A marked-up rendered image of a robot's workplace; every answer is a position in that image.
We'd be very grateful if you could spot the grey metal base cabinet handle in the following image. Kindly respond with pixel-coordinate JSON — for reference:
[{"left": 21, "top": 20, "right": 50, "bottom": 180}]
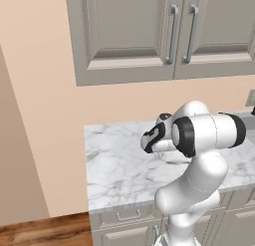
[{"left": 150, "top": 224, "right": 161, "bottom": 246}]

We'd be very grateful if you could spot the grey wall cabinet door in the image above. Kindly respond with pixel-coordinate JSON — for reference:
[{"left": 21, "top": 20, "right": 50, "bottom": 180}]
[
  {"left": 65, "top": 0, "right": 176, "bottom": 88},
  {"left": 172, "top": 0, "right": 255, "bottom": 81}
]

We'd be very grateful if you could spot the grey base cabinet door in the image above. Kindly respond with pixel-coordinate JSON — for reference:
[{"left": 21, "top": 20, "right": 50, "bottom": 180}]
[
  {"left": 91, "top": 223, "right": 164, "bottom": 246},
  {"left": 192, "top": 213, "right": 214, "bottom": 246},
  {"left": 212, "top": 205, "right": 255, "bottom": 246}
]

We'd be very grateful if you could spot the grey drawer front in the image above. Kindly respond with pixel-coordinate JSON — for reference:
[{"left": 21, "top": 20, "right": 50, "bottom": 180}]
[
  {"left": 90, "top": 204, "right": 164, "bottom": 232},
  {"left": 219, "top": 186, "right": 255, "bottom": 212}
]

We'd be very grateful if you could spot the grey wall outlet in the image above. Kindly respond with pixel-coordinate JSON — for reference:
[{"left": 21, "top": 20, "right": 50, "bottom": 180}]
[{"left": 245, "top": 89, "right": 255, "bottom": 108}]

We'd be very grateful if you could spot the grey metal drawer handle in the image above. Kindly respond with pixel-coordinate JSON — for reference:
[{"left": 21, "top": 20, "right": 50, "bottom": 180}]
[{"left": 116, "top": 209, "right": 142, "bottom": 223}]

